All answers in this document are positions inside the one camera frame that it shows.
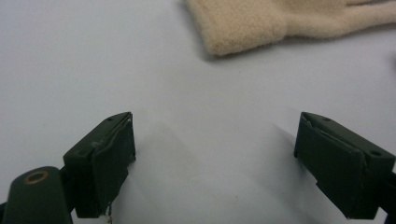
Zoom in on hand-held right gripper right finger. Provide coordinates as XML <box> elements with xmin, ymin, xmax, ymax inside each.
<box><xmin>293</xmin><ymin>111</ymin><xmax>396</xmax><ymax>220</ymax></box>

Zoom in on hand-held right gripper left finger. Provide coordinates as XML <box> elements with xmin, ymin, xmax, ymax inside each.
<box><xmin>63</xmin><ymin>111</ymin><xmax>136</xmax><ymax>218</ymax></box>

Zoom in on beige knit glove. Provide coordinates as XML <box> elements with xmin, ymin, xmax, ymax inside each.
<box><xmin>185</xmin><ymin>0</ymin><xmax>396</xmax><ymax>57</ymax></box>

